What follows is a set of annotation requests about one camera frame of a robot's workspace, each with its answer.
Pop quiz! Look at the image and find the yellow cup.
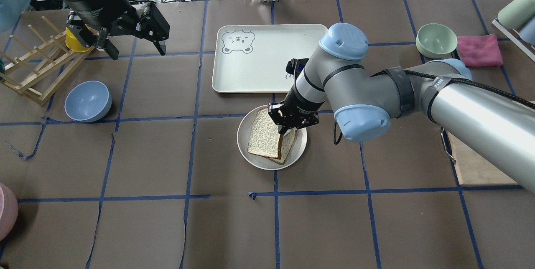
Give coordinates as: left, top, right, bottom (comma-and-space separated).
65, 27, 91, 53

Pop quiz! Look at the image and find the white round plate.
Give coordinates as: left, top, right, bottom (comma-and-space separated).
237, 105, 308, 170

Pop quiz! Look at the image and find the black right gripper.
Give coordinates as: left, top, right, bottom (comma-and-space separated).
268, 103, 319, 135

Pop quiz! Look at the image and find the blue mug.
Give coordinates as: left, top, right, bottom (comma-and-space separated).
519, 17, 535, 45

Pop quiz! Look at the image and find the mint green bowl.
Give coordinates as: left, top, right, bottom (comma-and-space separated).
416, 23, 457, 59

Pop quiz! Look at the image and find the cream bear serving tray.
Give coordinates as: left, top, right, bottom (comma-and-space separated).
211, 24, 327, 94

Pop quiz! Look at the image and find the blue bowl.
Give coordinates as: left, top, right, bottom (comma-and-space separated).
64, 80, 112, 123

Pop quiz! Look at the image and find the white bread slice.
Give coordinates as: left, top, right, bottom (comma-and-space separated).
247, 107, 283, 159

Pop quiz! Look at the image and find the green mug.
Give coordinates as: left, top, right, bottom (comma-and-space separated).
497, 0, 535, 29

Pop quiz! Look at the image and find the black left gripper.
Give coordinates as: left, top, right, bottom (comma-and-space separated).
66, 0, 170, 61

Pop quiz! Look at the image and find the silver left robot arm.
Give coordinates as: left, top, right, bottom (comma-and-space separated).
0, 0, 170, 60

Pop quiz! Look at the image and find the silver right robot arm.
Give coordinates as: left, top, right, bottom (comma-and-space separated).
269, 23, 535, 192

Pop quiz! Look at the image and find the pink folded cloth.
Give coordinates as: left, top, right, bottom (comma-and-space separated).
457, 34, 503, 67

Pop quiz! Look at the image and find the pink bowl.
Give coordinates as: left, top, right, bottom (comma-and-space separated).
0, 183, 18, 241

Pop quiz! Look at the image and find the white wire cup rack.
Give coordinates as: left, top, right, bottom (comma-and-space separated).
492, 18, 535, 62

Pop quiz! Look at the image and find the wooden dish rack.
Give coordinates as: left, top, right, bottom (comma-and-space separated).
0, 16, 94, 107

